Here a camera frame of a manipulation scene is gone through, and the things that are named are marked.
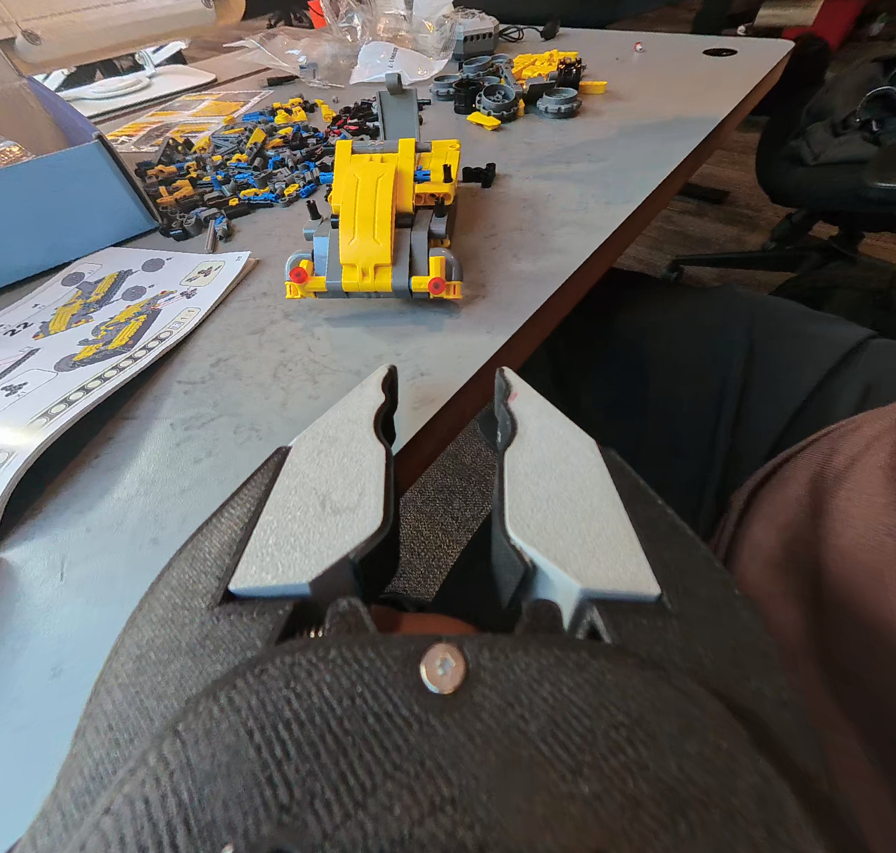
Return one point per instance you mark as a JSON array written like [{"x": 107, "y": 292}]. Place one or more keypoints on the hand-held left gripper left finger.
[{"x": 315, "y": 503}]

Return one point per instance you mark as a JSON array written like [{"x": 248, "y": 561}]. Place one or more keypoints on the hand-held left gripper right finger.
[{"x": 574, "y": 517}]

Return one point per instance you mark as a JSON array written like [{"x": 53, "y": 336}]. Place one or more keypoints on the yellow toy vehicle model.
[{"x": 371, "y": 216}]

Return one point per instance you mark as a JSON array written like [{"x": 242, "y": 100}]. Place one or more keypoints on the pile of small building parts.
[{"x": 238, "y": 167}]

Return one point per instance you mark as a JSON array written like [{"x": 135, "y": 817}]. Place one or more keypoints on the grey desk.
[{"x": 588, "y": 167}]

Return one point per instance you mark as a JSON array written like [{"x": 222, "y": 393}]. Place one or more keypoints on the instruction booklet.
[{"x": 98, "y": 335}]

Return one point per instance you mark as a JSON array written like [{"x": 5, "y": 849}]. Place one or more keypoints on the blue cardboard box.
[{"x": 70, "y": 209}]

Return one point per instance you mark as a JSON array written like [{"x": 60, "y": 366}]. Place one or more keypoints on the sticker sheet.
[{"x": 196, "y": 111}]

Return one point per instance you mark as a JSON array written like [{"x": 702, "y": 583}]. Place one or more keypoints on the black office chair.
[{"x": 826, "y": 167}]

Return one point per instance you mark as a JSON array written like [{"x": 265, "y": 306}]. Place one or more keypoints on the pile of yellow beams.
[{"x": 539, "y": 62}]

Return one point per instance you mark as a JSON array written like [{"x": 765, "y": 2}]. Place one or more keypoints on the grey motor block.
[{"x": 476, "y": 34}]

